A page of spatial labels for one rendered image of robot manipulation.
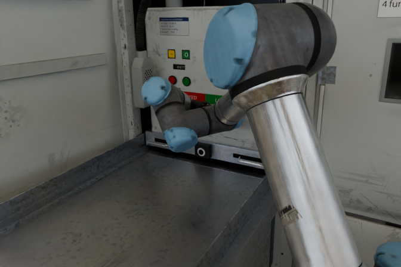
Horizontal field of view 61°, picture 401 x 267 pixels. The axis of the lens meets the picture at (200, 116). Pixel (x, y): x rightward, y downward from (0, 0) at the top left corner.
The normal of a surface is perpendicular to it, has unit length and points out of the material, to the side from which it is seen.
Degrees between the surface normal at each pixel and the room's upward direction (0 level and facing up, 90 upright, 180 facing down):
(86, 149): 90
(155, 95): 60
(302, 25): 64
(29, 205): 90
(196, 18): 90
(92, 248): 0
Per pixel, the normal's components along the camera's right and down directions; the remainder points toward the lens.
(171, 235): -0.02, -0.96
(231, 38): -0.91, 0.05
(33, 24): 0.78, 0.18
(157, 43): -0.48, 0.27
